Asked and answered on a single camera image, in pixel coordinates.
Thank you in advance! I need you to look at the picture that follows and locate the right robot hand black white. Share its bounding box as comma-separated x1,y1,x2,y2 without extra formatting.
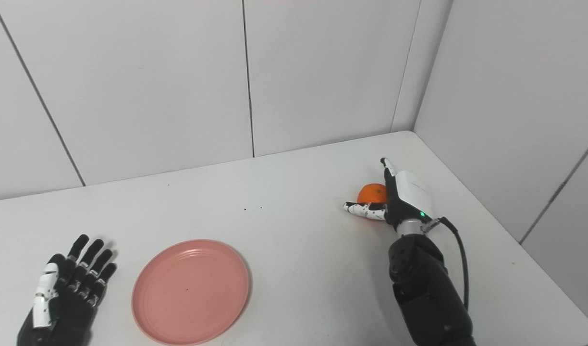
343,157,435,228

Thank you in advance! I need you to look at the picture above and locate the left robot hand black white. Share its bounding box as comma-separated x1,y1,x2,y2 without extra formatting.
16,234,118,346

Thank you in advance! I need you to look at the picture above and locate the orange fruit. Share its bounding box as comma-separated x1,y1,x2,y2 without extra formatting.
357,183,388,204

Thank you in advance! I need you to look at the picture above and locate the pink round plate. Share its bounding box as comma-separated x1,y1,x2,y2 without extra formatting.
132,239,250,346

